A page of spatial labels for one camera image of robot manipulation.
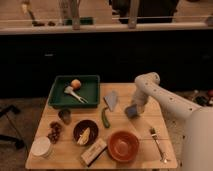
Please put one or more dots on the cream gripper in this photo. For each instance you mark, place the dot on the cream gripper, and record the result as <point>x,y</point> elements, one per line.
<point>140,109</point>

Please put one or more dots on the blue sponge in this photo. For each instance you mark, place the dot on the blue sponge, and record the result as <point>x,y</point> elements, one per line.
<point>131,111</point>

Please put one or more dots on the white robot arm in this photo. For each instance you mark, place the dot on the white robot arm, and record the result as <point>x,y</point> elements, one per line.
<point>197,147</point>

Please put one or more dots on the silver fork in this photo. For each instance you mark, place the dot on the silver fork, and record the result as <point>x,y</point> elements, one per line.
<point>164,158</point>

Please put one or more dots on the orange clay bowl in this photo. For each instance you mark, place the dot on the orange clay bowl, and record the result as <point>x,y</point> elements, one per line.
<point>123,146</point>

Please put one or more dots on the dark brown plate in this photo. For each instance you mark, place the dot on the dark brown plate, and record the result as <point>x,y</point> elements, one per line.
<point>82,126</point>

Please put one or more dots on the wooden block brush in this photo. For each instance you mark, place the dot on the wooden block brush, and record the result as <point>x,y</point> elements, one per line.
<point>93,151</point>

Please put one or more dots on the yellow banana piece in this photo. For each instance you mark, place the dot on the yellow banana piece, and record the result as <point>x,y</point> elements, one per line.
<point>83,139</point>

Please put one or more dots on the orange peach fruit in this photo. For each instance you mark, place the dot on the orange peach fruit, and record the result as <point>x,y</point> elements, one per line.
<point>75,84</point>

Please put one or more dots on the green plastic tray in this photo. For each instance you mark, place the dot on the green plastic tray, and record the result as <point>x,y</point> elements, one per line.
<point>90,90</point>

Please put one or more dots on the small dark metal cup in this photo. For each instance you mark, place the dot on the small dark metal cup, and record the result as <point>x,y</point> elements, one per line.
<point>65,116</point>

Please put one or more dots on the brown grape cluster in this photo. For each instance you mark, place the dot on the brown grape cluster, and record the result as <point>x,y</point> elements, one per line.
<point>54,134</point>

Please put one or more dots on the white lidded container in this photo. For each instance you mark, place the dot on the white lidded container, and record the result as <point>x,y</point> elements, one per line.
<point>41,147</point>

